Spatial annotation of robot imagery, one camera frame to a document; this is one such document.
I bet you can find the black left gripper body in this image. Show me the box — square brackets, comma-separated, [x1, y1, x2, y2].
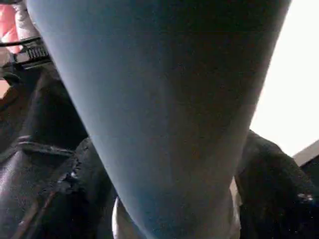
[12, 45, 52, 70]

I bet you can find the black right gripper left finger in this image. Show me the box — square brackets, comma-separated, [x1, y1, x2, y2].
[37, 136, 121, 239]

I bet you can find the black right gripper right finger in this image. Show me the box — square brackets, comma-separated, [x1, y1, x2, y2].
[234, 129, 319, 239]

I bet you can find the white plastic table leg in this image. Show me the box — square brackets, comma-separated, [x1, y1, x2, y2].
[26, 0, 294, 239]

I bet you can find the grey padded garment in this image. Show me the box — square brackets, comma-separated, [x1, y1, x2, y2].
[14, 2, 41, 42]

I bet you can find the pink padded jacket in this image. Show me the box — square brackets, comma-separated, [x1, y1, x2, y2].
[0, 4, 21, 55]

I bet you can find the black mat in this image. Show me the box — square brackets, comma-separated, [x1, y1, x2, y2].
[0, 67, 319, 239]

